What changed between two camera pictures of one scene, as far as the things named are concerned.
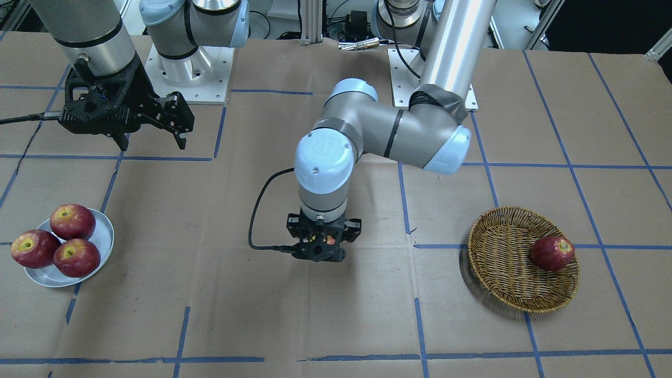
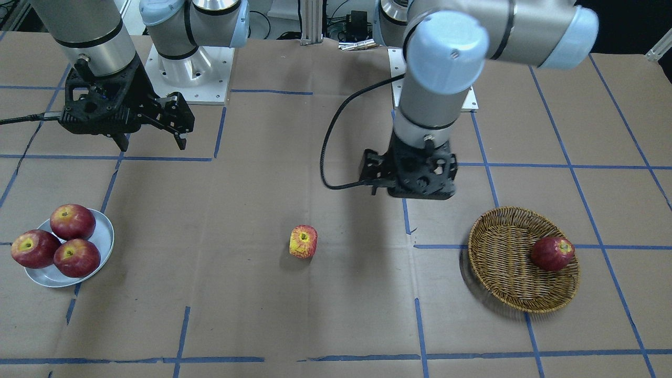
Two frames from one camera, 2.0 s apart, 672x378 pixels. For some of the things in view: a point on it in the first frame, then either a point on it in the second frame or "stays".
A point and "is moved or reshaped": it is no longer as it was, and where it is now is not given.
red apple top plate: [70, 221] stays
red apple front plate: [77, 258] stays
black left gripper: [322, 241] to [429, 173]
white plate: [49, 276] stays
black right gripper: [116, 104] stays
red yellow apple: [331, 240] is moved or reshaped
